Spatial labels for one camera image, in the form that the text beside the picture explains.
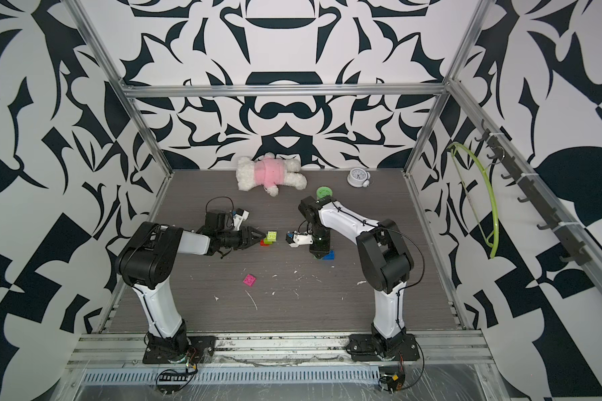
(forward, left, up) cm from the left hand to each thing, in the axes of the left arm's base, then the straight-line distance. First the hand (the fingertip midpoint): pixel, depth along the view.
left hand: (262, 235), depth 97 cm
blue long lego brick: (-10, -25, 0) cm, 27 cm away
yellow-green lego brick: (-4, -4, +4) cm, 7 cm away
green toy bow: (-16, -66, +23) cm, 72 cm away
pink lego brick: (-17, +3, -1) cm, 17 cm away
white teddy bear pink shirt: (+26, -3, +7) cm, 28 cm away
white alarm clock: (+27, -42, +1) cm, 50 cm away
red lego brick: (-4, 0, 0) cm, 4 cm away
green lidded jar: (+19, -25, +3) cm, 32 cm away
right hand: (-5, -22, +2) cm, 23 cm away
